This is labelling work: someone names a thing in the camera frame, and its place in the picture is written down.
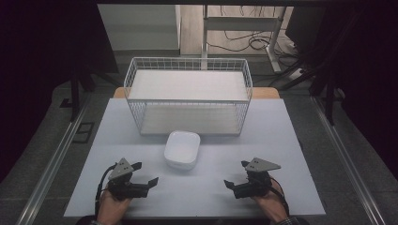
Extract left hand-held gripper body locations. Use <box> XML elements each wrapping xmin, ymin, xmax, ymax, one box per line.
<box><xmin>107</xmin><ymin>157</ymin><xmax>149</xmax><ymax>202</ymax></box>

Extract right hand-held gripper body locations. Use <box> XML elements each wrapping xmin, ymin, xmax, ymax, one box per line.
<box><xmin>232</xmin><ymin>157</ymin><xmax>282</xmax><ymax>200</ymax></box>

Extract white square bowl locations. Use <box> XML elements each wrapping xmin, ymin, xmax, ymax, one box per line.
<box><xmin>163</xmin><ymin>129</ymin><xmax>202</xmax><ymax>172</ymax></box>

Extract white wire shelf rack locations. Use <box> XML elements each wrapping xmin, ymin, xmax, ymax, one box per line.
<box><xmin>123</xmin><ymin>56</ymin><xmax>253</xmax><ymax>137</ymax></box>

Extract person's right hand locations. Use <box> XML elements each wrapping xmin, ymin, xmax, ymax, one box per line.
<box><xmin>251</xmin><ymin>187</ymin><xmax>289</xmax><ymax>224</ymax></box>

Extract person's left hand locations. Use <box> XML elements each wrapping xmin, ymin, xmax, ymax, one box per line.
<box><xmin>96</xmin><ymin>187</ymin><xmax>133</xmax><ymax>225</ymax></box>

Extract person's right sleeve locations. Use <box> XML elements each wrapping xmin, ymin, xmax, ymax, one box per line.
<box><xmin>274</xmin><ymin>216</ymin><xmax>312</xmax><ymax>225</ymax></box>

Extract black tripod stand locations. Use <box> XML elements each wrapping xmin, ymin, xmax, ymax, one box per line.
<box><xmin>69</xmin><ymin>60</ymin><xmax>122</xmax><ymax>124</ymax></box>

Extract white power strip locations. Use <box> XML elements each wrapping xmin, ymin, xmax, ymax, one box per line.
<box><xmin>288</xmin><ymin>67</ymin><xmax>305</xmax><ymax>82</ymax></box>

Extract black metal stand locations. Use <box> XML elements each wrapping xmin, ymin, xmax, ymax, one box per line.
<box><xmin>309</xmin><ymin>69</ymin><xmax>341</xmax><ymax>127</ymax></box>

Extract white cabinet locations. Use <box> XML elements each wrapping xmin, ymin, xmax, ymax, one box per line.
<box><xmin>97</xmin><ymin>4</ymin><xmax>182</xmax><ymax>52</ymax></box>

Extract dark curtain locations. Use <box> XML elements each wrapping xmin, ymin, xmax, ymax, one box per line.
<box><xmin>0</xmin><ymin>0</ymin><xmax>120</xmax><ymax>184</ymax></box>
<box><xmin>311</xmin><ymin>0</ymin><xmax>398</xmax><ymax>181</ymax></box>

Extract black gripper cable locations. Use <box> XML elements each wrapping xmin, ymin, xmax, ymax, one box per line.
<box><xmin>94</xmin><ymin>162</ymin><xmax>117</xmax><ymax>217</ymax></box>
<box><xmin>269</xmin><ymin>177</ymin><xmax>291</xmax><ymax>218</ymax></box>

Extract black floor socket frame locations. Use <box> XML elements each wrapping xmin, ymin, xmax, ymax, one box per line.
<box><xmin>71</xmin><ymin>121</ymin><xmax>96</xmax><ymax>145</ymax></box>

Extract metal floor rail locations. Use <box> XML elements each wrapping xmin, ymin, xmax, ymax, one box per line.
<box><xmin>310</xmin><ymin>95</ymin><xmax>389</xmax><ymax>225</ymax></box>
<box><xmin>14</xmin><ymin>96</ymin><xmax>92</xmax><ymax>225</ymax></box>

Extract black floor cables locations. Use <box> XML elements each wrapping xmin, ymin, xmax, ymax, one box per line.
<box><xmin>207</xmin><ymin>5</ymin><xmax>302</xmax><ymax>58</ymax></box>

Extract white desk frame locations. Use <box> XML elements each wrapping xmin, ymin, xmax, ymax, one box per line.
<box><xmin>201</xmin><ymin>4</ymin><xmax>287</xmax><ymax>75</ymax></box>

